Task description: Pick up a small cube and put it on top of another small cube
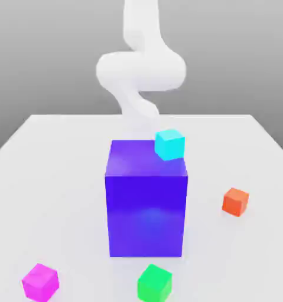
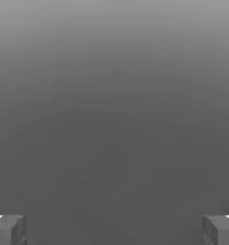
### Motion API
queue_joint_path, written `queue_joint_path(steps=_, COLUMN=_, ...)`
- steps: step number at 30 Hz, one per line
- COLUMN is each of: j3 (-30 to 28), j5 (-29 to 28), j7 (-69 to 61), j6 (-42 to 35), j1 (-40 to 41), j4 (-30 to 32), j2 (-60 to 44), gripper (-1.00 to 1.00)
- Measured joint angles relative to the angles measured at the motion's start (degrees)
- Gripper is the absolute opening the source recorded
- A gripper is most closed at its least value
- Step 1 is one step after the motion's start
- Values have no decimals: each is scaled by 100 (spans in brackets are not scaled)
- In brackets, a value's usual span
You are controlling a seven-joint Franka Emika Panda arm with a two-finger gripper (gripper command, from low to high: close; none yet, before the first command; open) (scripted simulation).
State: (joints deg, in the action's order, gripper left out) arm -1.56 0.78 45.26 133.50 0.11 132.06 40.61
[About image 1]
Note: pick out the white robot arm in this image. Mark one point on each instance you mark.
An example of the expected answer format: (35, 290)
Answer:
(141, 70)

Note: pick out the small cyan cube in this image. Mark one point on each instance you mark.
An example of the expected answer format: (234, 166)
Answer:
(169, 145)

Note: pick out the small orange cube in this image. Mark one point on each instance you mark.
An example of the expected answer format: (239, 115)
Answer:
(235, 203)

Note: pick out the small green cube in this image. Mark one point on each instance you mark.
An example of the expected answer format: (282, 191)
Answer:
(154, 283)

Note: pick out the small magenta cube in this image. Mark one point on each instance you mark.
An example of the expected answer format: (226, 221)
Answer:
(40, 283)

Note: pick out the large purple box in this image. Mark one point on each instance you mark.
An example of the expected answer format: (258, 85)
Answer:
(146, 212)

